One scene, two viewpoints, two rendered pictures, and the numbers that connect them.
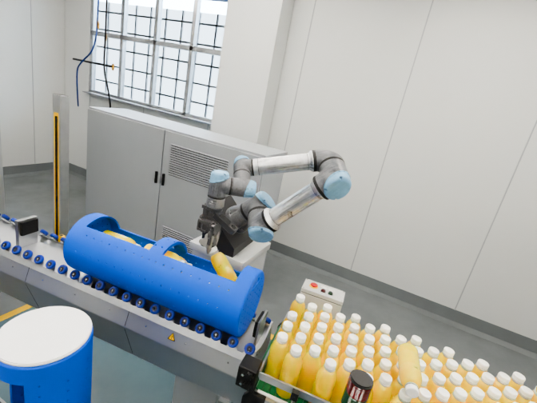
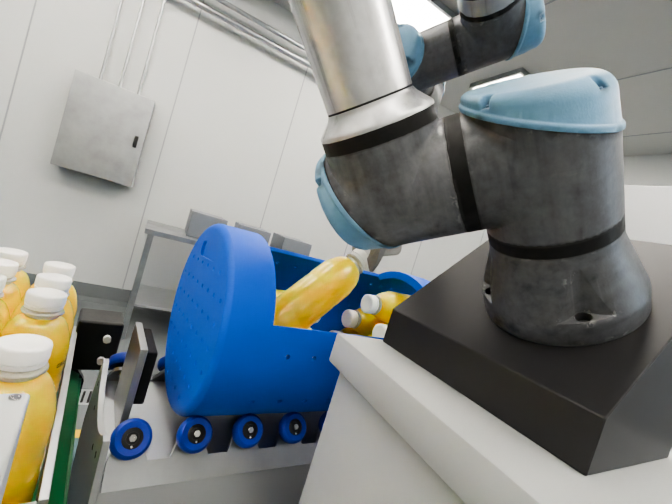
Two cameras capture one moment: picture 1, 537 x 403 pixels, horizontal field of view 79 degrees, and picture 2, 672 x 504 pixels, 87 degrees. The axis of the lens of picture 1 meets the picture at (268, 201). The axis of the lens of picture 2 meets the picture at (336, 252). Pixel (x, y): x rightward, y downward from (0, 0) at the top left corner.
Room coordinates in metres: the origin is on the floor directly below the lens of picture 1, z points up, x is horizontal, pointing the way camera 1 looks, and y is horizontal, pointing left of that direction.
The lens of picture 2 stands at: (1.65, -0.31, 1.27)
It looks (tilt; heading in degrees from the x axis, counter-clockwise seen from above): 2 degrees down; 130
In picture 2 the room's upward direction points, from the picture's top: 17 degrees clockwise
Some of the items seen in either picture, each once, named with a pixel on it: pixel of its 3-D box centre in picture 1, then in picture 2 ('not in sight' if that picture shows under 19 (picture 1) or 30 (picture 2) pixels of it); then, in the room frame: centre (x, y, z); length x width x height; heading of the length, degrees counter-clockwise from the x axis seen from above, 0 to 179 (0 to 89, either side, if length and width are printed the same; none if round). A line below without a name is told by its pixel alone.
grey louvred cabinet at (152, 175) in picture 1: (174, 195); not in sight; (3.32, 1.01, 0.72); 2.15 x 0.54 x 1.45; 68
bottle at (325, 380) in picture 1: (323, 386); not in sight; (0.92, -0.32, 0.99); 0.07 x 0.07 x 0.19
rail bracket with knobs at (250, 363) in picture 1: (249, 373); (94, 342); (0.95, -0.06, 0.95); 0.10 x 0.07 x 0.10; 164
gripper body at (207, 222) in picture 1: (211, 218); not in sight; (1.29, 0.23, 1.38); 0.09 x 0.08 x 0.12; 74
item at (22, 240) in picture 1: (27, 232); not in sight; (1.52, 1.21, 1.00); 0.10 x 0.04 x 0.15; 164
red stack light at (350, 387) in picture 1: (359, 386); not in sight; (0.71, -0.34, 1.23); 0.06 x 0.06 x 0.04
